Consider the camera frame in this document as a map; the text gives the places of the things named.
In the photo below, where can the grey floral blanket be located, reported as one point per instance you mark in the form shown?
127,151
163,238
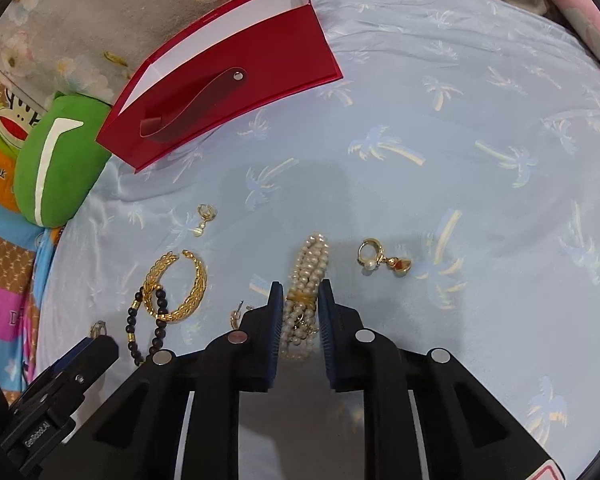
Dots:
80,25

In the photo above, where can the pink cloth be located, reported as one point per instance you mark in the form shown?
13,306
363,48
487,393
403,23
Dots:
580,10

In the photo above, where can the colourful monkey print blanket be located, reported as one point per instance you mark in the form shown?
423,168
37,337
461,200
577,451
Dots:
0,270

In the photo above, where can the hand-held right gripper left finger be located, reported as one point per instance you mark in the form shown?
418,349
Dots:
276,330

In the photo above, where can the gold heart earring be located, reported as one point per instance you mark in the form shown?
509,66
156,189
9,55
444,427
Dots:
402,266

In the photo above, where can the green plush pillow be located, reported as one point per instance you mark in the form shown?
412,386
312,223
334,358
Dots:
65,170

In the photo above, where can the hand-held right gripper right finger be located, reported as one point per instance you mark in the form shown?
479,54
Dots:
325,330

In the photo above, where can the gold leaf bangle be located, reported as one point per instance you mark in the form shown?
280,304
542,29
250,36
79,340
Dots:
200,280

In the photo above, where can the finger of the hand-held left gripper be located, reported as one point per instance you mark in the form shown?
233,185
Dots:
92,355

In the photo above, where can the gold hoop pearl earring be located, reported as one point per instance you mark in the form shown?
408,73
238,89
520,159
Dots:
375,260

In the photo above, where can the small gold stud earring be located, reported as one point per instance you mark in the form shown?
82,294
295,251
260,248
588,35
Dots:
233,319

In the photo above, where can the gold pearl drop earring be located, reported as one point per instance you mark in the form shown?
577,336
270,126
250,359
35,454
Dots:
207,212

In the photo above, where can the red gift box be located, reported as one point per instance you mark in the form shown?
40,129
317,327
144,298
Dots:
260,55

